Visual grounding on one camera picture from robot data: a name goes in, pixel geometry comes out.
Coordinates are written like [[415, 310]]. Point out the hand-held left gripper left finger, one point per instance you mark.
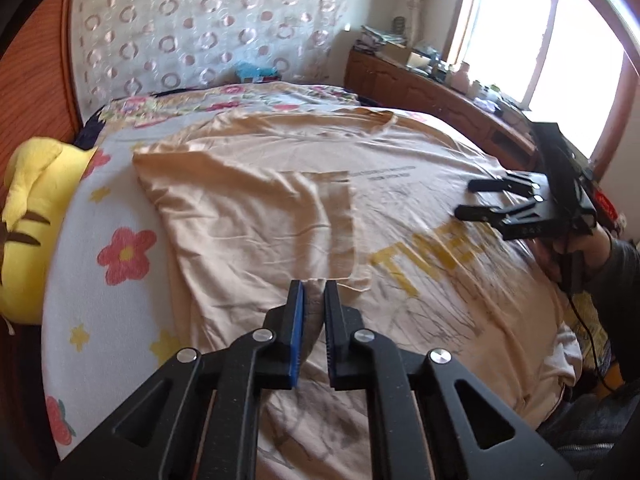
[[298, 332]]

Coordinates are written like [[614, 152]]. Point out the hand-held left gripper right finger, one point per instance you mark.
[[328, 347]]

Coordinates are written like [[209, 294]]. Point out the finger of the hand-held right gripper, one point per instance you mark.
[[480, 211], [500, 183]]

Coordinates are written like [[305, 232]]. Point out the beige printed t-shirt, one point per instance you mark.
[[250, 210]]

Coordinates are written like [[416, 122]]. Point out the person's right hand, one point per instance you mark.
[[597, 252]]

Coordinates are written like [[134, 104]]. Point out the white bottle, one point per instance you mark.
[[462, 77]]

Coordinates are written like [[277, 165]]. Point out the wooden cabinet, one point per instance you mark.
[[400, 85]]

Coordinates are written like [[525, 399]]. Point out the bright window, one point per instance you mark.
[[550, 35]]

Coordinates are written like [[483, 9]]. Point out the yellow patterned cloth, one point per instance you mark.
[[597, 335]]

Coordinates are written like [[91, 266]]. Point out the cardboard box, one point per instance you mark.
[[396, 52]]

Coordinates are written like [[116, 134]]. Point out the round patterned jar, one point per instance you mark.
[[398, 25]]

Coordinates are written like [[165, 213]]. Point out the stack of papers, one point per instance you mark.
[[375, 37]]

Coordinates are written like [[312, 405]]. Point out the white floral bed blanket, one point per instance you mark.
[[120, 200]]

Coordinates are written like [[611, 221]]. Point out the dark grey cloth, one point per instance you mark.
[[595, 435]]

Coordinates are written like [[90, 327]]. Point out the colourful floral quilt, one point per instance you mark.
[[200, 100]]

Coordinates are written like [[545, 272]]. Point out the blue packet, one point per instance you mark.
[[255, 72]]

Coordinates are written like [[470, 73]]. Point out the yellow plush toy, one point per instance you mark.
[[35, 220]]

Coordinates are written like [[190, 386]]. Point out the circle patterned curtain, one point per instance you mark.
[[200, 20]]

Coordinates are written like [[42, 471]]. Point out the wooden headboard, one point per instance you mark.
[[35, 85]]

